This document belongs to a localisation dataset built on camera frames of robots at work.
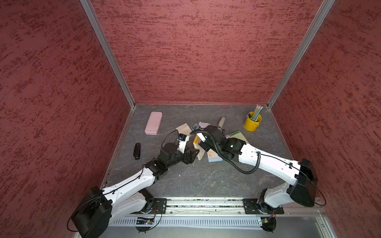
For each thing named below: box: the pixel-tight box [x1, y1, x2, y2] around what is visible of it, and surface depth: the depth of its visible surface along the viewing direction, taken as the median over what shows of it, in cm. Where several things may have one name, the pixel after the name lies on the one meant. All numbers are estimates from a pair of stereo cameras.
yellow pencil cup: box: [244, 111, 263, 132], surface depth 102 cm
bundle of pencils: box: [252, 104, 264, 122], surface depth 100 cm
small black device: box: [133, 142, 141, 160], surface depth 93 cm
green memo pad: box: [224, 129, 249, 143], surface depth 103 cm
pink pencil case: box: [144, 111, 163, 135], surface depth 109 cm
